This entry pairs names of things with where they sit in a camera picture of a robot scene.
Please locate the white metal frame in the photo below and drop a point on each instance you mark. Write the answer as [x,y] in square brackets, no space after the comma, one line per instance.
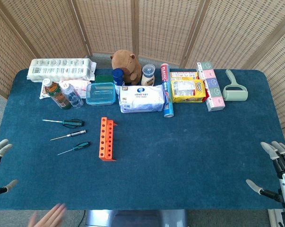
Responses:
[274,217]

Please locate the wicker folding screen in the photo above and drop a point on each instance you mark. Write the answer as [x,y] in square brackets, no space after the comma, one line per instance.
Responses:
[104,23]

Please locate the clear container blue lid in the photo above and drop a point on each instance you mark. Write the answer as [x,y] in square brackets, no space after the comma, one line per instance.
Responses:
[101,94]

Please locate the pale green lint roller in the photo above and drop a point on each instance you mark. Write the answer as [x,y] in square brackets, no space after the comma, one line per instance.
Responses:
[235,94]

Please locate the red yellow cookie box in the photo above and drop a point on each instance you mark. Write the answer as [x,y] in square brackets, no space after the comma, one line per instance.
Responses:
[183,75]

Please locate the white pink snack bag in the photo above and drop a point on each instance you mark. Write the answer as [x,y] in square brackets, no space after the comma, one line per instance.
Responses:
[82,87]

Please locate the blue carpet table cover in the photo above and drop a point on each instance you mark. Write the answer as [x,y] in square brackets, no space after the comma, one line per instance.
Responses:
[180,153]

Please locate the green label tea bottle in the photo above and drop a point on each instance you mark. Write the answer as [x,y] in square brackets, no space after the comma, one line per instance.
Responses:
[58,95]

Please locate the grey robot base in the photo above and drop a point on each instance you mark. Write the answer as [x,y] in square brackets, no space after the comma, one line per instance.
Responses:
[132,218]

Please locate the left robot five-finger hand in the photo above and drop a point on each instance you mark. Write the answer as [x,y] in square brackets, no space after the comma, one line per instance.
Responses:
[1,149]

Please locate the brown capybara plush toy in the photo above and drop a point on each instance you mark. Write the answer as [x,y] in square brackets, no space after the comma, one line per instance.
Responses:
[126,63]

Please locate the dark green box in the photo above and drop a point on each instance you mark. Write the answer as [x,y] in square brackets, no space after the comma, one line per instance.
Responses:
[104,79]

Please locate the blue plastic wrap roll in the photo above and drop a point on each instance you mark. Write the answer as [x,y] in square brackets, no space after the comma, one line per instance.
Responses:
[167,104]

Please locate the clear water bottle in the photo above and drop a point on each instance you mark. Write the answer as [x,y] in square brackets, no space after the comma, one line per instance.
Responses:
[72,95]

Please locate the pastel tissue box pack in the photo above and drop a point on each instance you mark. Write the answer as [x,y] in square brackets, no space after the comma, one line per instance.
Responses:
[213,89]

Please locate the blue white spray can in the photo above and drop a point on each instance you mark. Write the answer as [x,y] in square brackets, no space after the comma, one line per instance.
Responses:
[118,76]

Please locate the orange screwdriver rack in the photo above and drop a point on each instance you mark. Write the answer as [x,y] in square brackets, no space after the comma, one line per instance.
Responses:
[102,142]

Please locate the cream bottle clear cap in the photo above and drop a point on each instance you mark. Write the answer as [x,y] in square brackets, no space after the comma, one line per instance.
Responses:
[147,79]

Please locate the white toilet paper pack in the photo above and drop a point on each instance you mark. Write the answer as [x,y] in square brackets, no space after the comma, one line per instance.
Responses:
[59,69]

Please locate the yellow Lipo snack bag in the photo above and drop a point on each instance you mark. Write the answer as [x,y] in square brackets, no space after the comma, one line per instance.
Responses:
[188,91]

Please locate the white blue wipes pack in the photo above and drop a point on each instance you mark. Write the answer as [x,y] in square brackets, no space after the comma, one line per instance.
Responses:
[142,99]

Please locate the bare human hand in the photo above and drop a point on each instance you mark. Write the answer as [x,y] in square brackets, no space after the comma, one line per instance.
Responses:
[52,217]

